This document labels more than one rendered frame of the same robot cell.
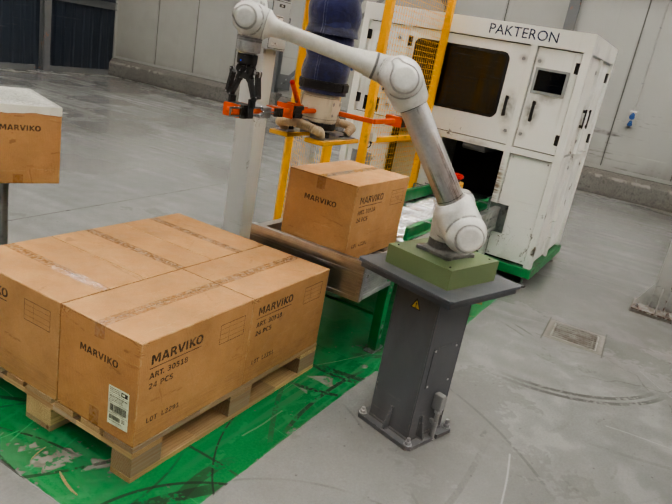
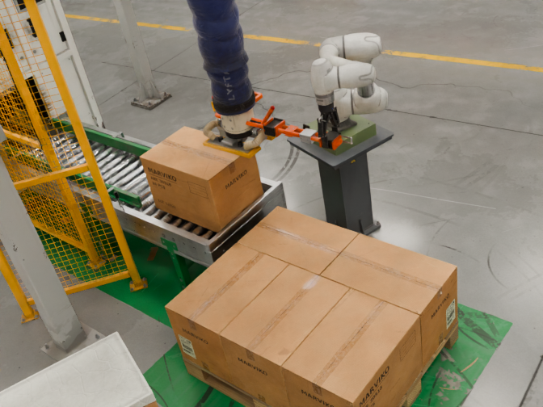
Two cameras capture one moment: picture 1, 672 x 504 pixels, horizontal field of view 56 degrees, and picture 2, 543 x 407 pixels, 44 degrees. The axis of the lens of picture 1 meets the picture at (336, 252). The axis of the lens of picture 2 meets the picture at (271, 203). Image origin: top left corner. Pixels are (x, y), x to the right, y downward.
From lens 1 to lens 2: 3.98 m
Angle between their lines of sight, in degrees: 65
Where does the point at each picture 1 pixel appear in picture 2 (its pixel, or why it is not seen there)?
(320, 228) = (244, 195)
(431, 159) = not seen: hidden behind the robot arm
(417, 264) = (355, 138)
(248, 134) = (28, 229)
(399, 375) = (357, 202)
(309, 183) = (225, 177)
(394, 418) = (363, 224)
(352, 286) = (280, 203)
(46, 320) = (413, 338)
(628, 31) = not seen: outside the picture
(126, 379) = (452, 293)
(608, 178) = not seen: outside the picture
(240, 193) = (54, 282)
